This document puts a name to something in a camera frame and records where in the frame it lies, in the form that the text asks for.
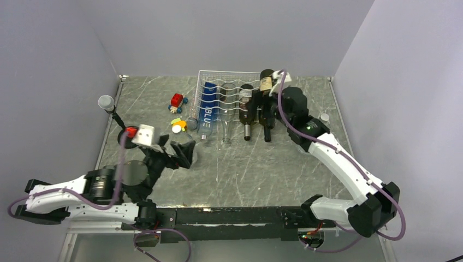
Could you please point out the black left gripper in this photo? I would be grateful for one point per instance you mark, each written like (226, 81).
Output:
(183, 153)

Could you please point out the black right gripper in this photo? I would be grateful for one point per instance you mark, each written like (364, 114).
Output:
(264, 101)

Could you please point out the dark green wine bottle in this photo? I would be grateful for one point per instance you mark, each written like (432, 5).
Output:
(267, 120)
(246, 115)

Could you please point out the clear glass wine bottle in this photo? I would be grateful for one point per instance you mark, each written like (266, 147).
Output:
(227, 105)

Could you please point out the blue square water bottle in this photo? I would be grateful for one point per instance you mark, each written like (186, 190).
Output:
(208, 108)

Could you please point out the clear round glass bottle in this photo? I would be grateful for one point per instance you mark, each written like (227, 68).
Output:
(307, 146)
(195, 153)

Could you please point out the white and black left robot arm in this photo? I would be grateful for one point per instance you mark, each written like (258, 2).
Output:
(113, 193)

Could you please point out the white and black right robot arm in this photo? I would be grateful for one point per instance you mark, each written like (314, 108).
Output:
(373, 203)

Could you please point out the colourful toy block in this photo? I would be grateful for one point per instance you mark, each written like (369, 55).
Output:
(178, 123)

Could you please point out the red toy block car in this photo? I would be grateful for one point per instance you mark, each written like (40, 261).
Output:
(176, 103)

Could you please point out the small silver cap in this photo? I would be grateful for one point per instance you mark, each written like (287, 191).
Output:
(324, 117)

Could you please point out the grey microphone on stand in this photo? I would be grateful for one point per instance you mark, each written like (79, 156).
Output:
(107, 103)

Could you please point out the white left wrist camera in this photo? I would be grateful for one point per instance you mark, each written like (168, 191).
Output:
(146, 136)

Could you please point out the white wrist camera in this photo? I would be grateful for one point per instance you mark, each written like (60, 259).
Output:
(280, 80)
(146, 136)

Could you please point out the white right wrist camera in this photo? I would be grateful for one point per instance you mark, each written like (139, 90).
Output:
(280, 80)

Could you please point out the white wire wine rack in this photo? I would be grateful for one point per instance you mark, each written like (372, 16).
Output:
(221, 77)

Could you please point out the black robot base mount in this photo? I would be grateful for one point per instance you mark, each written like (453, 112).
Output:
(225, 223)

